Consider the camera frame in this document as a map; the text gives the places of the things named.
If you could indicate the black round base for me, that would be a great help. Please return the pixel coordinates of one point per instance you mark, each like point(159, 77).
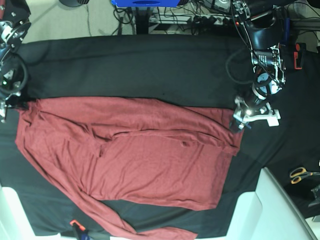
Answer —
point(74, 3)

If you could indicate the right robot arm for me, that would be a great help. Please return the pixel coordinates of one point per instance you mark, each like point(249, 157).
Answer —
point(14, 26)

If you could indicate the white foam block left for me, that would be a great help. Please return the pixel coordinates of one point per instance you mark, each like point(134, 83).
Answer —
point(14, 224)

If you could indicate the orange black clamp right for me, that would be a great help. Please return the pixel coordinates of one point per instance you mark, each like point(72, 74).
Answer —
point(298, 55)

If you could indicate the black table cloth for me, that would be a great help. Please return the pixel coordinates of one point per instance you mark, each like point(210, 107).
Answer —
point(183, 70)

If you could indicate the black metal tool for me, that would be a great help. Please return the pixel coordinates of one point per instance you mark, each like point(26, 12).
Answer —
point(316, 193)

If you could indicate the black stand post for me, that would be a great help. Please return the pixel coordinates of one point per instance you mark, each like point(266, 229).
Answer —
point(142, 17)

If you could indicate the blue clamp handle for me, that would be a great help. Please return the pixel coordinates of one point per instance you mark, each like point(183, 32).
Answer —
point(286, 31)

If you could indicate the orange black clamp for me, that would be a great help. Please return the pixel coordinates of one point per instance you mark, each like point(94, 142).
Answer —
point(298, 55)
point(79, 230)

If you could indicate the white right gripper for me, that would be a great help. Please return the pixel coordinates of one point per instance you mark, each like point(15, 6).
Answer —
point(11, 101)

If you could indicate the yellow-handled scissors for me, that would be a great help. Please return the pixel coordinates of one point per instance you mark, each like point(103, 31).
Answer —
point(300, 173)

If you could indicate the blue plastic bin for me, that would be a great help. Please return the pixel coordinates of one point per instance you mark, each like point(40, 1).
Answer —
point(145, 3)

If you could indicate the maroon long-sleeve T-shirt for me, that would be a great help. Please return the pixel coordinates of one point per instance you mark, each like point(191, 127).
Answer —
point(140, 150)

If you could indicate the orange black clamp bottom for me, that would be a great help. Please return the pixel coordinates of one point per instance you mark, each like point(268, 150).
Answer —
point(79, 230)

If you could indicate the white power strip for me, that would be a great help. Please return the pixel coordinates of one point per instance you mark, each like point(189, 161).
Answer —
point(183, 19)

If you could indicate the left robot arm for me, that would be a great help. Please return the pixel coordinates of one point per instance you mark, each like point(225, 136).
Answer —
point(260, 26)

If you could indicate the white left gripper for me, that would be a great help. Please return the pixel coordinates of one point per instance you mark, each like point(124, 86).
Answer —
point(244, 114)

